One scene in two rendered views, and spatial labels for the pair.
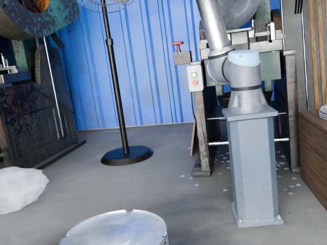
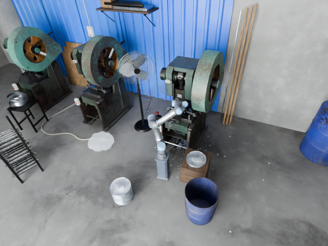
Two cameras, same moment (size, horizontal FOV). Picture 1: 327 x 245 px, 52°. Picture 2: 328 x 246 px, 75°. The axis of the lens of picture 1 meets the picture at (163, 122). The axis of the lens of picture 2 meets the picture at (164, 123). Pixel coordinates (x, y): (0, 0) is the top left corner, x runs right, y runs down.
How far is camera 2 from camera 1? 2.36 m
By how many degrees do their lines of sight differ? 31
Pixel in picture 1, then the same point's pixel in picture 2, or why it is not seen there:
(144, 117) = (159, 95)
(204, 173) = not seen: hidden behind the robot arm
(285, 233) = (165, 184)
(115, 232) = (120, 185)
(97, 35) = not seen: hidden behind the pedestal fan
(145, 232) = (126, 187)
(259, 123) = (162, 162)
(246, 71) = (160, 151)
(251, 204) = (160, 174)
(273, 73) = (185, 131)
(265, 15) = not seen: hidden behind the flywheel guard
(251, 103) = (161, 157)
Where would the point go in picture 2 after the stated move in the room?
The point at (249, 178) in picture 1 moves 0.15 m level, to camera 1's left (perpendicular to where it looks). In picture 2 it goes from (159, 170) to (150, 169)
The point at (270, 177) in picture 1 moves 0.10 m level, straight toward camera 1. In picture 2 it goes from (165, 172) to (161, 176)
